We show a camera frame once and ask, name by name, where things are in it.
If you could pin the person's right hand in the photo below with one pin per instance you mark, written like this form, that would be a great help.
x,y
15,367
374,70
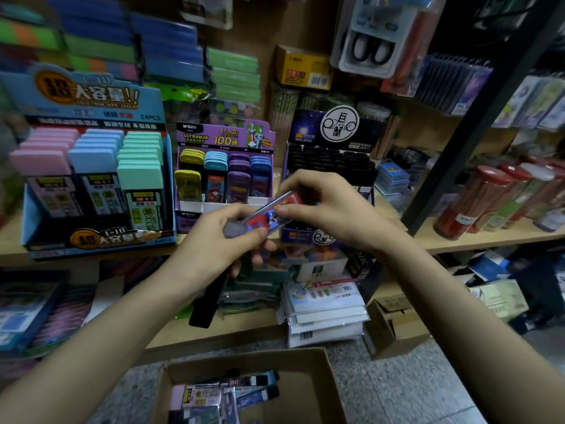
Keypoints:
x,y
349,216

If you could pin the person's left hand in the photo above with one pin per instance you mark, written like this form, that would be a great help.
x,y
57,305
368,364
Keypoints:
x,y
207,256

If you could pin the purple black stationery tube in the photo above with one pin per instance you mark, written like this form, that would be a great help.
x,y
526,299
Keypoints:
x,y
207,300

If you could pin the black and white display box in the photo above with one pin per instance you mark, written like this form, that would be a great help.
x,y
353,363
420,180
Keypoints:
x,y
331,159

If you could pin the purple display box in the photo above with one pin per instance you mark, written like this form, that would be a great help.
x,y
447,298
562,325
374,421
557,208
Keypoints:
x,y
221,137

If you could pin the wooden shelf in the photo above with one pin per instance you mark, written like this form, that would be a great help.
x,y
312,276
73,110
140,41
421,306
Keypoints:
x,y
468,234

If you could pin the pile of pencil lead cases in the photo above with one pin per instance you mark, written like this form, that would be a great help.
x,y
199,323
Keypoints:
x,y
221,397

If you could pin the brown cardboard box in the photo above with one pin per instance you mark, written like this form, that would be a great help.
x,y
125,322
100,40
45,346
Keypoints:
x,y
309,375

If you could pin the blue display box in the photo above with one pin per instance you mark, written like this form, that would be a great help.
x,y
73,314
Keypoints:
x,y
79,92

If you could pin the person's left forearm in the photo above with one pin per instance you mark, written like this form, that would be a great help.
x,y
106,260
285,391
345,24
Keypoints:
x,y
88,357

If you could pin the person's right forearm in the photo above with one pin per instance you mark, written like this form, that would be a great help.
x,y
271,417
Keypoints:
x,y
485,340

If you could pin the white printed carton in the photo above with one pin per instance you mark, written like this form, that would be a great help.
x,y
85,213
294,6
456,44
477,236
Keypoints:
x,y
322,269

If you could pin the stack of white packets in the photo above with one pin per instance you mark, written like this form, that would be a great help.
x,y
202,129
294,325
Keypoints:
x,y
322,313

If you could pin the small open brown carton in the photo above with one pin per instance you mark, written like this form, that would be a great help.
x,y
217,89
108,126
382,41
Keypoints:
x,y
397,327

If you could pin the red cylinder containers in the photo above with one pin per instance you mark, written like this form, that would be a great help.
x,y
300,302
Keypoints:
x,y
472,203

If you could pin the yellow carton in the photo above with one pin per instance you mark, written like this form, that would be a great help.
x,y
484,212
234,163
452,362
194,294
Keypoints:
x,y
303,68

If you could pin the row of dark blue refills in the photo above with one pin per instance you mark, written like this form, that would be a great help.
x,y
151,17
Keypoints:
x,y
455,84

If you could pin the hanging white blister package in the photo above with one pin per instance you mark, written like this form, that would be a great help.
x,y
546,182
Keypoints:
x,y
380,44

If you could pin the stack of green packets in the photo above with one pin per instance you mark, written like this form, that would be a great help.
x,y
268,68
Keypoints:
x,y
234,75

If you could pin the black plastic basket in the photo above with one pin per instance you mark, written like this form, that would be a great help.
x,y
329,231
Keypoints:
x,y
543,291

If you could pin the stack of blue packets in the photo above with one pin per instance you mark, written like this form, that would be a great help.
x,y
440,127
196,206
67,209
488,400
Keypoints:
x,y
168,44

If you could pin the stack of multicoloured packets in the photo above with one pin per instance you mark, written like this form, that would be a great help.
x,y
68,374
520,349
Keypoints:
x,y
35,35

